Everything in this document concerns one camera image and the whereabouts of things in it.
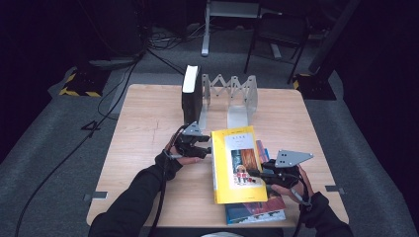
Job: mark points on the translucent expandable book rack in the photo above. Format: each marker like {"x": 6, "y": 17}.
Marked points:
{"x": 240, "y": 98}

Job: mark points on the black hardcover book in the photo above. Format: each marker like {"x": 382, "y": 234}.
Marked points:
{"x": 191, "y": 98}

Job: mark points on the grey metal desk stand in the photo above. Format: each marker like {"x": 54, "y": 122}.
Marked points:
{"x": 206, "y": 29}

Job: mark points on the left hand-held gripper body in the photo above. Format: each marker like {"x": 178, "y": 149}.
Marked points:
{"x": 187, "y": 144}

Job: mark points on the blue illustrated book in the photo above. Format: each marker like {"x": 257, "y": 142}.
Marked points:
{"x": 253, "y": 218}

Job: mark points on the person's right hand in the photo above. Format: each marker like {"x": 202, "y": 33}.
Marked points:
{"x": 298, "y": 191}

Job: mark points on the slanted grey post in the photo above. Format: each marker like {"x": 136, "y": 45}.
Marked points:
{"x": 332, "y": 36}

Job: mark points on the yellow book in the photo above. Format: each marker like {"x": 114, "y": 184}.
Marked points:
{"x": 237, "y": 164}

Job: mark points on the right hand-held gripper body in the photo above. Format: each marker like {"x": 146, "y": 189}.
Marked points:
{"x": 286, "y": 171}

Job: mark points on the black yellow striped base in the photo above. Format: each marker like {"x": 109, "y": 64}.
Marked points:
{"x": 314, "y": 87}
{"x": 84, "y": 84}

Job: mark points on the black metal chair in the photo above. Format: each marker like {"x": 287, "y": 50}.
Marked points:
{"x": 280, "y": 33}

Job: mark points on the grey tape strip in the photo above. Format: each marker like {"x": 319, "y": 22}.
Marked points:
{"x": 97, "y": 196}
{"x": 334, "y": 189}

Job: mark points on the red illustrated book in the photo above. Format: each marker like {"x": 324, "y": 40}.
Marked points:
{"x": 270, "y": 204}

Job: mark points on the person's left hand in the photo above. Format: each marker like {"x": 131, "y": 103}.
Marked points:
{"x": 189, "y": 160}

